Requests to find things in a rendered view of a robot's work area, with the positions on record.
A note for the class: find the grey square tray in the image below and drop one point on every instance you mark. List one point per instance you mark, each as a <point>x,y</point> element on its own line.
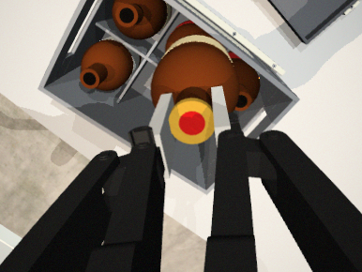
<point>311,17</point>

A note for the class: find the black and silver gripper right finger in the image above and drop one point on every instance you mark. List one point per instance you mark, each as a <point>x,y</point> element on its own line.
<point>324,223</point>

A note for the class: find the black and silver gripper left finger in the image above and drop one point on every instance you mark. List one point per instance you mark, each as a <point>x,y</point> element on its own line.
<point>72,230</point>

